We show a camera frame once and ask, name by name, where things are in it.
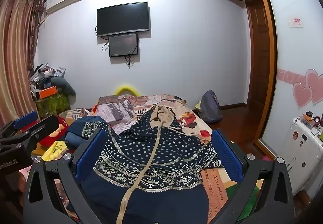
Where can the yellow cartoon bedsheet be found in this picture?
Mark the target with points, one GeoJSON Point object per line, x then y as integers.
{"type": "Point", "coordinates": [54, 150]}

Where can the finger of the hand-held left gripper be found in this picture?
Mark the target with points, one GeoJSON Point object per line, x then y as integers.
{"type": "Point", "coordinates": [25, 119]}
{"type": "Point", "coordinates": [43, 128]}

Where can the green patterned cloth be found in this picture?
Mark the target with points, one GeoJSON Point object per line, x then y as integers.
{"type": "Point", "coordinates": [53, 105]}

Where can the small white door sign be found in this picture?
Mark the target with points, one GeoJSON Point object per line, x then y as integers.
{"type": "Point", "coordinates": [297, 22]}

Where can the pink heart stickers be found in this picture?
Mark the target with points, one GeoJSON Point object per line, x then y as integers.
{"type": "Point", "coordinates": [309, 87]}

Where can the navy patterned hooded jacket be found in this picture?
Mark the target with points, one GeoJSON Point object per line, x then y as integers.
{"type": "Point", "coordinates": [156, 153]}

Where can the striped brown curtain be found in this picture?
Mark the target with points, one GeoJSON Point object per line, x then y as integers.
{"type": "Point", "coordinates": [15, 57]}

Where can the small black wall monitor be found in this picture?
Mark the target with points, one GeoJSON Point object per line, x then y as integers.
{"type": "Point", "coordinates": [123, 45]}

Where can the printed blanket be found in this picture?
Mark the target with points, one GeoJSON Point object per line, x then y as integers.
{"type": "Point", "coordinates": [191, 118]}

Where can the yellow-green bag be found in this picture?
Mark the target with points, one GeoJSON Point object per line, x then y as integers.
{"type": "Point", "coordinates": [198, 105]}

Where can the white suitcase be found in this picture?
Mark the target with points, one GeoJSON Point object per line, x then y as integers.
{"type": "Point", "coordinates": [302, 153]}

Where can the wooden door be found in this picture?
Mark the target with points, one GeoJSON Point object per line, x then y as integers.
{"type": "Point", "coordinates": [258, 62]}

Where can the white sliding wardrobe door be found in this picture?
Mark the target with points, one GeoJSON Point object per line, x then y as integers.
{"type": "Point", "coordinates": [290, 57]}

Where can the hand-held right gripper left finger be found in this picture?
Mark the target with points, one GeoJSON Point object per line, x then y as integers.
{"type": "Point", "coordinates": [90, 153]}

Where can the grey backpack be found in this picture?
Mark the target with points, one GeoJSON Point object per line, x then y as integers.
{"type": "Point", "coordinates": [210, 109]}

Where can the orange box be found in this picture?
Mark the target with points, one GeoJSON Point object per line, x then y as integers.
{"type": "Point", "coordinates": [48, 92]}

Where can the grey-green cushion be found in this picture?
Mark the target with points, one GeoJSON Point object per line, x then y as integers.
{"type": "Point", "coordinates": [65, 85]}

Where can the red plush toy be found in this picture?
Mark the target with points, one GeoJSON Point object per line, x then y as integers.
{"type": "Point", "coordinates": [61, 126]}

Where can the black wall television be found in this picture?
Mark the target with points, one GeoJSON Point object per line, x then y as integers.
{"type": "Point", "coordinates": [123, 19]}

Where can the pile of clutter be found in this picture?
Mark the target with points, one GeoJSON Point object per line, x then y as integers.
{"type": "Point", "coordinates": [41, 77]}

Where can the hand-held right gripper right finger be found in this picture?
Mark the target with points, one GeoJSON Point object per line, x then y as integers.
{"type": "Point", "coordinates": [227, 155]}

